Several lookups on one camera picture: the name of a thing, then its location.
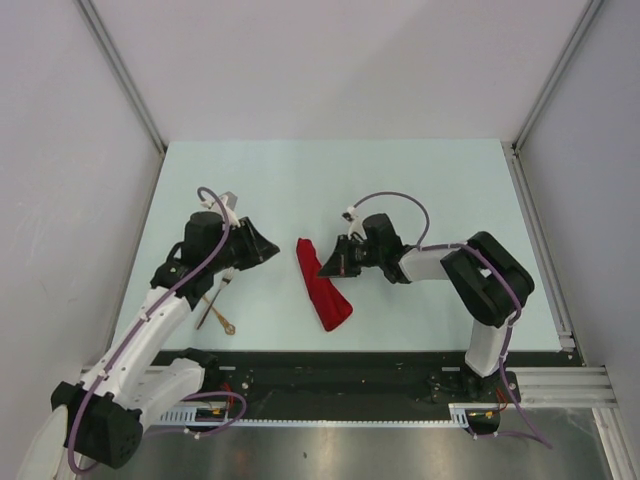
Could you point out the aluminium right side rail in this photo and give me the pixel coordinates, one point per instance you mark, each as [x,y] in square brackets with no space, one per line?
[548,272]

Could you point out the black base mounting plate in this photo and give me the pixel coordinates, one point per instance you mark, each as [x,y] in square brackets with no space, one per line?
[282,407]

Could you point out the right aluminium frame post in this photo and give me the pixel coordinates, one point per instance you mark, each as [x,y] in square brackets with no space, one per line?
[570,49]

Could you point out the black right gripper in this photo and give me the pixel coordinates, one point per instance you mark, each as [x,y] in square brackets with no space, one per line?
[340,263]

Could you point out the left aluminium frame post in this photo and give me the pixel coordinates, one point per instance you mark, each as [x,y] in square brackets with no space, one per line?
[107,46]

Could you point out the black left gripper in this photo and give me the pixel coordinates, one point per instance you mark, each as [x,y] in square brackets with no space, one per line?
[264,247]

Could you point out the aluminium front rail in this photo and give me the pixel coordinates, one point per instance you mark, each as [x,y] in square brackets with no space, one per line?
[565,385]

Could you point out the aluminium rail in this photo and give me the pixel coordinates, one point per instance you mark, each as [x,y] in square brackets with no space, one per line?
[565,385]
[548,272]

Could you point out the white slotted cable duct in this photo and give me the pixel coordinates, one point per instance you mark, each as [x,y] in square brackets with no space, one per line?
[191,415]

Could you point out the red satin napkin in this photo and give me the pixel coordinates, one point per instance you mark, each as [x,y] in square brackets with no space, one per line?
[331,307]

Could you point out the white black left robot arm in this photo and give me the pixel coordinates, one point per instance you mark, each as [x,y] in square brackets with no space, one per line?
[111,407]

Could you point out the aluminium frame post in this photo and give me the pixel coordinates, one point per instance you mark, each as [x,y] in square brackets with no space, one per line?
[107,46]
[570,49]

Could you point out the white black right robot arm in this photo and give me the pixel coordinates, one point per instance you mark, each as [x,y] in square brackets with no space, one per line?
[492,285]

